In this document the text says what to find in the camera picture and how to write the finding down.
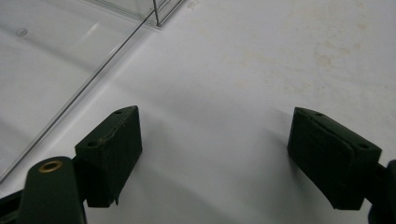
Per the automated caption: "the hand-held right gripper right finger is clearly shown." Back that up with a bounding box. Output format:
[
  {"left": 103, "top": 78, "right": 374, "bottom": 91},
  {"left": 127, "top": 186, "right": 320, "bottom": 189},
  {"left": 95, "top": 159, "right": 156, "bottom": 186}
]
[{"left": 287, "top": 106, "right": 383, "bottom": 211}]

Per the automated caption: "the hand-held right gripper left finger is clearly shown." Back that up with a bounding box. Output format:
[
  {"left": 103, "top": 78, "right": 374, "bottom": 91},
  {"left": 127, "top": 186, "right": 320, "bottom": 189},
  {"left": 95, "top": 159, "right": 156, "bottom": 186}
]
[{"left": 74, "top": 105, "right": 144, "bottom": 208}]

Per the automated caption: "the clear plastic box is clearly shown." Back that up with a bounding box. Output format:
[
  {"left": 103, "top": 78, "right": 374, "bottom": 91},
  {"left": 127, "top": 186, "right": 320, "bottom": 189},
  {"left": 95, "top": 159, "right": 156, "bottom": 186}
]
[{"left": 0, "top": 0, "right": 185, "bottom": 185}]

